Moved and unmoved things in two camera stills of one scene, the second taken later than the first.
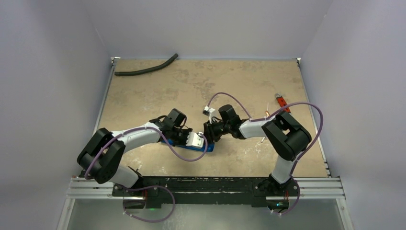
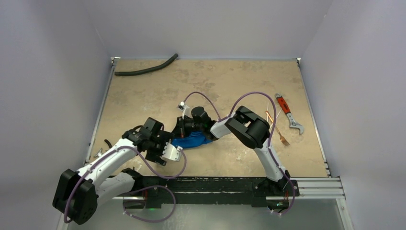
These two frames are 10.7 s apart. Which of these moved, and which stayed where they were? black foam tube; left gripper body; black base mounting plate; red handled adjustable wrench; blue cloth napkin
Moved: blue cloth napkin; left gripper body
Stayed: red handled adjustable wrench; black base mounting plate; black foam tube
